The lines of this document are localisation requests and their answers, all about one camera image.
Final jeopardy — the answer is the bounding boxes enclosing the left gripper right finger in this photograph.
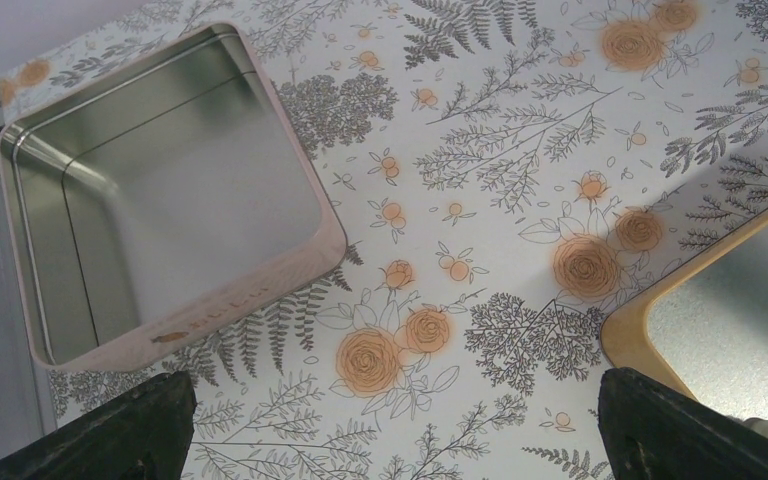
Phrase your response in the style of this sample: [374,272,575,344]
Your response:
[598,367,768,479]

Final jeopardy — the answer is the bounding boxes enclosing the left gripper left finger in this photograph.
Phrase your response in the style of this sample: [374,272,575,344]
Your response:
[0,371,197,479]

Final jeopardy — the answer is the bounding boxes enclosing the yellow rimmed metal tray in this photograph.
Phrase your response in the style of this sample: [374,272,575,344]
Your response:
[601,208,768,426]

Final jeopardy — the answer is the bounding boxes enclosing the pink rimmed metal tray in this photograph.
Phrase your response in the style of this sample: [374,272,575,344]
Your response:
[0,23,347,371]

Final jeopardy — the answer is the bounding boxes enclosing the floral table cloth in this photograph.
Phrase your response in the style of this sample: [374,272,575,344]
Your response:
[0,1,768,479]

